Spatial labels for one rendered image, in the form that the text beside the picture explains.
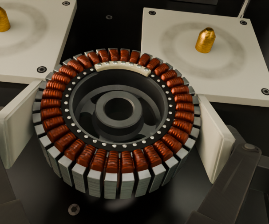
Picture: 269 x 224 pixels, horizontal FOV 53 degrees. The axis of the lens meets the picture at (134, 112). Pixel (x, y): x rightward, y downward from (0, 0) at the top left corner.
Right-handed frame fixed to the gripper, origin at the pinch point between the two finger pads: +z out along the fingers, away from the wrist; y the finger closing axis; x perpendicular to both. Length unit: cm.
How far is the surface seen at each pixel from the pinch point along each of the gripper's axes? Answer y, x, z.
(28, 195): -6.7, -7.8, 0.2
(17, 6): -14.2, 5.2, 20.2
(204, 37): 9.0, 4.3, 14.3
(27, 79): -9.7, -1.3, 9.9
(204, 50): 9.4, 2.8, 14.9
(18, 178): -7.8, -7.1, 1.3
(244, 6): 15.4, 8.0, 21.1
